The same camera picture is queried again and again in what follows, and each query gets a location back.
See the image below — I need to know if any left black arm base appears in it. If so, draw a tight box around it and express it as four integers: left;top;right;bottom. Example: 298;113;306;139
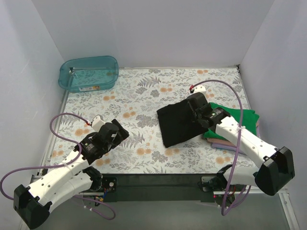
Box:
83;176;117;193

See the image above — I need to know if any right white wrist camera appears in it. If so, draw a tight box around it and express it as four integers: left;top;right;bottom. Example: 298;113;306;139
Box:
189;84;206;95

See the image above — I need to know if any lilac folded t shirt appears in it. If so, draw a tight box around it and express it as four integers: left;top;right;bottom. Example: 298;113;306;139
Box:
211;143;236;151

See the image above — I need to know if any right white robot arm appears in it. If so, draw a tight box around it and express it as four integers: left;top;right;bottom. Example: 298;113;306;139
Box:
187;92;295;196

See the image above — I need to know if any green folded t shirt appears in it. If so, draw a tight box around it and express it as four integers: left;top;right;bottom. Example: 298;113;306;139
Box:
203;103;260;140

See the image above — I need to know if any black t shirt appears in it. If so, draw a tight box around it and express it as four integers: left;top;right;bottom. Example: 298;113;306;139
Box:
157;99;208;148

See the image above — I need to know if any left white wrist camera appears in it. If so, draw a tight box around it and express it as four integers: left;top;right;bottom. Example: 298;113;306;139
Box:
88;115;105;132

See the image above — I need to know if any floral table mat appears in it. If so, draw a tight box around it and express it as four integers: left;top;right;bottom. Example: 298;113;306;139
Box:
46;68;254;173

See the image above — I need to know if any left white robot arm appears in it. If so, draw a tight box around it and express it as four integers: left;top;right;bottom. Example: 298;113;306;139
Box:
13;116;129;230

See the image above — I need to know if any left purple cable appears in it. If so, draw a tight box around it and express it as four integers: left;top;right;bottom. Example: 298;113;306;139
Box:
0;113;117;220

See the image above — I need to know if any aluminium frame rail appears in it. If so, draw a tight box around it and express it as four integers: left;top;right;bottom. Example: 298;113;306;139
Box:
19;173;292;230

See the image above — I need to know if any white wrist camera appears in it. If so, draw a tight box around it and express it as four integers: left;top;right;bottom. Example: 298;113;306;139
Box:
88;115;105;132
189;84;206;95

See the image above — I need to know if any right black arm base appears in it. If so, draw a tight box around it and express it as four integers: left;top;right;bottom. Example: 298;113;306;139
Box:
197;176;227;192

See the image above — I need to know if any teal plastic bin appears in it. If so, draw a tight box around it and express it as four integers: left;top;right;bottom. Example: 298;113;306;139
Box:
58;56;119;93

